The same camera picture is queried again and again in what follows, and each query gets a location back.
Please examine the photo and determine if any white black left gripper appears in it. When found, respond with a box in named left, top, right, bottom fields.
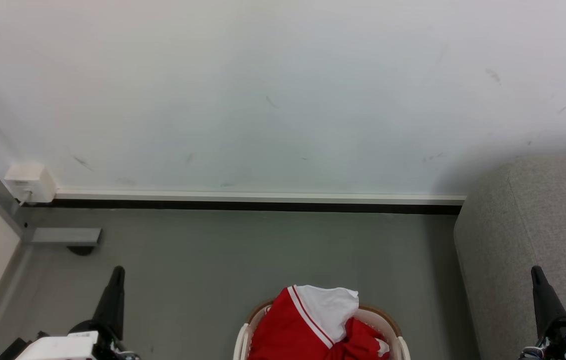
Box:
left=0, top=266, right=139, bottom=360

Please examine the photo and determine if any red garment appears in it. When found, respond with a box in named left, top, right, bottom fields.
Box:
left=330, top=317, right=391, bottom=360

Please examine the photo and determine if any red and white jersey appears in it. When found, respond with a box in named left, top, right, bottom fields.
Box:
left=248, top=284, right=361, bottom=360

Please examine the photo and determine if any grey fabric sofa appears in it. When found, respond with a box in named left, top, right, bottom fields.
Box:
left=454, top=155, right=566, bottom=360

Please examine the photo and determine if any grey metal foot bar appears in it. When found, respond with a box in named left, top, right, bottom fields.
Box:
left=30, top=228, right=102, bottom=246

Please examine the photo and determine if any white woven-rim laundry basket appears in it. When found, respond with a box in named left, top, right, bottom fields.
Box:
left=233, top=299, right=412, bottom=360

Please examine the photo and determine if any white baseboard strip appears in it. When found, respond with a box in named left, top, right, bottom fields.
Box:
left=54, top=189, right=466, bottom=206

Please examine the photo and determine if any white wall junction box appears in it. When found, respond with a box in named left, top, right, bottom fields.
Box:
left=4, top=161, right=58, bottom=204

